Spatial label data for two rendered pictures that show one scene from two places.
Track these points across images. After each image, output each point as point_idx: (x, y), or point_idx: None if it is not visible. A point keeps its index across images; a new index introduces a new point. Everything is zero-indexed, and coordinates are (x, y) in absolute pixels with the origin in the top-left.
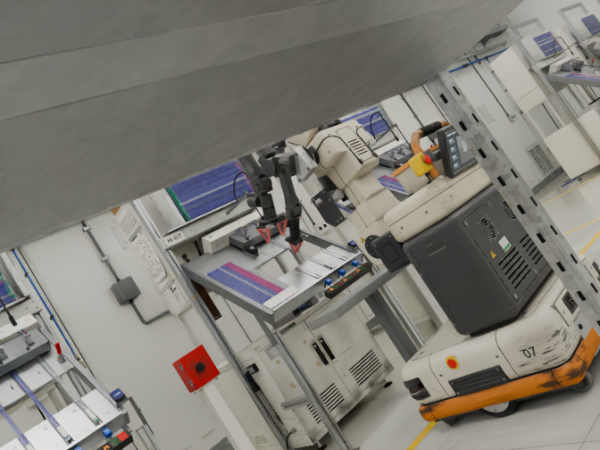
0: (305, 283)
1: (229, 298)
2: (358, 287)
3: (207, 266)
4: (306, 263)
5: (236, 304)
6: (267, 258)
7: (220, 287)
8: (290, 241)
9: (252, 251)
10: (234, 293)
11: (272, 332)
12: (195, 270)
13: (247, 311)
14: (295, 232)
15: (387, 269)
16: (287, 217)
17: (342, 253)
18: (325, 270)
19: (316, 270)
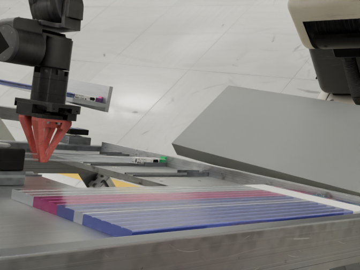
0: (220, 183)
1: (286, 266)
2: (261, 158)
3: (25, 233)
4: (114, 169)
5: (310, 268)
6: (45, 178)
7: (263, 227)
8: (73, 106)
9: (22, 153)
10: (306, 221)
11: None
12: (83, 242)
13: (344, 264)
14: (68, 78)
15: (257, 114)
16: (67, 20)
17: (80, 152)
18: (161, 169)
19: (154, 170)
